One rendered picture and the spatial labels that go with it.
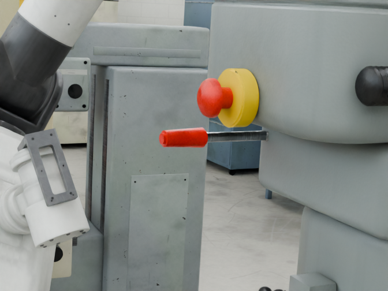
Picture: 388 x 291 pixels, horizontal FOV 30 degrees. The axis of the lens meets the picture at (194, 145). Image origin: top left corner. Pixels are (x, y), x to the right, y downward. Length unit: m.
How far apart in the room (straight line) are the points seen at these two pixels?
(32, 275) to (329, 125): 0.44
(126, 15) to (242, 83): 9.68
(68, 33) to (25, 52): 0.06
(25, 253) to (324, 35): 0.47
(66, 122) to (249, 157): 2.44
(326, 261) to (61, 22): 0.47
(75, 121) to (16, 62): 8.32
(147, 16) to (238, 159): 3.10
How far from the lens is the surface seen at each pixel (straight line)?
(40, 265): 0.94
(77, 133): 9.37
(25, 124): 1.05
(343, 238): 0.84
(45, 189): 0.83
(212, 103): 0.71
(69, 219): 0.84
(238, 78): 0.72
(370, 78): 0.64
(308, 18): 0.67
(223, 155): 8.36
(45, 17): 1.01
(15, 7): 2.42
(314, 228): 0.88
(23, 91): 1.04
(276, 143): 0.87
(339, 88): 0.67
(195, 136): 0.83
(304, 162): 0.83
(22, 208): 0.89
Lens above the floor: 1.85
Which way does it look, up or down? 11 degrees down
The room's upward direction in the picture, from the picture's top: 3 degrees clockwise
